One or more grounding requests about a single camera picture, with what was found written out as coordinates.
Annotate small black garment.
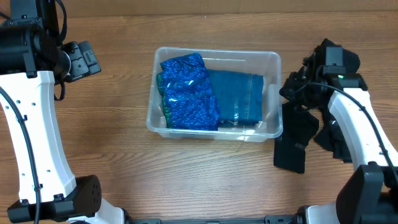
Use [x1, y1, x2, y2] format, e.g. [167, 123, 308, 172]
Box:
[274, 102, 319, 174]

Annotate blue denim jeans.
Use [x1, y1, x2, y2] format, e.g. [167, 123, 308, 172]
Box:
[208, 70, 264, 128]

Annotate sparkly blue sequin garment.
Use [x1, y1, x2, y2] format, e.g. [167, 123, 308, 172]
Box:
[156, 53, 220, 131]

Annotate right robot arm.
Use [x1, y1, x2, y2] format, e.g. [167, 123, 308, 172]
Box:
[279, 40, 397, 223]

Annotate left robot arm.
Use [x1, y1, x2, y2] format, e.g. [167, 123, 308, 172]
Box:
[1, 0, 131, 224]

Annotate large folded black garment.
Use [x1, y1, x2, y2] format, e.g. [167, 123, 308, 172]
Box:
[303, 39, 361, 80]

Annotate crumpled black taped garment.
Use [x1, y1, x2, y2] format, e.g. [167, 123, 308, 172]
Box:
[313, 106, 352, 163]

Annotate clear plastic storage bin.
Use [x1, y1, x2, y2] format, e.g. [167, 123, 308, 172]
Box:
[147, 47, 283, 142]

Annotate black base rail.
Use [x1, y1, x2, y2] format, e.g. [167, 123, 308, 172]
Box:
[126, 215, 302, 224]

